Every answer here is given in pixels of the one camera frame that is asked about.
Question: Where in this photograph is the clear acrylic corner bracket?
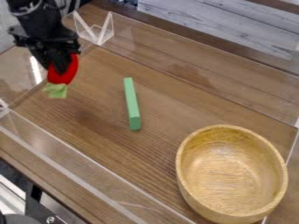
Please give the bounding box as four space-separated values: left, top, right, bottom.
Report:
73 11 115 46

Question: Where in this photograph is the red plush strawberry toy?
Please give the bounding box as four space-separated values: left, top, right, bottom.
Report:
42 53 79 99

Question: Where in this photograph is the clear acrylic tray wall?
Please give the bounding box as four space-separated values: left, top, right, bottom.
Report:
0 99 191 224

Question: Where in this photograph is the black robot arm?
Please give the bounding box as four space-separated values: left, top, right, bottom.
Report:
7 0 81 75

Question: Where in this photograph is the wooden bowl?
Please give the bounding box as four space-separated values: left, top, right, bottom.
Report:
175 124 289 224

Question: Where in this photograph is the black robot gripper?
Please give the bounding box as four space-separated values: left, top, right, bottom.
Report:
8 25 81 74

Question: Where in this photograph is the green rectangular block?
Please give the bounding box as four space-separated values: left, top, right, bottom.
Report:
125 77 142 130

